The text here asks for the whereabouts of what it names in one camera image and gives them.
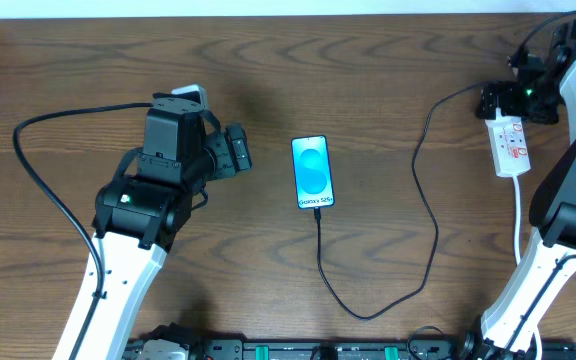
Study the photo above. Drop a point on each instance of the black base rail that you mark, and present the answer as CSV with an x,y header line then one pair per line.
x,y
242,350

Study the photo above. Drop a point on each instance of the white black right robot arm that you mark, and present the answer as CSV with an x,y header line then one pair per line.
x,y
505,330

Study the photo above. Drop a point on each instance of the blue Galaxy smartphone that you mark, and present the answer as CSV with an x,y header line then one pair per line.
x,y
312,172

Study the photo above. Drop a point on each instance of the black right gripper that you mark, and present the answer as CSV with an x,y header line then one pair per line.
x,y
494,100

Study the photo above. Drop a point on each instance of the white power strip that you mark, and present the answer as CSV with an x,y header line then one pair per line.
x,y
508,145

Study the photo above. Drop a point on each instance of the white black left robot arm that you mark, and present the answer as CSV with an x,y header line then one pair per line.
x,y
139,213

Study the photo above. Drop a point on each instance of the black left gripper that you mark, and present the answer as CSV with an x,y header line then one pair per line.
x,y
235,150

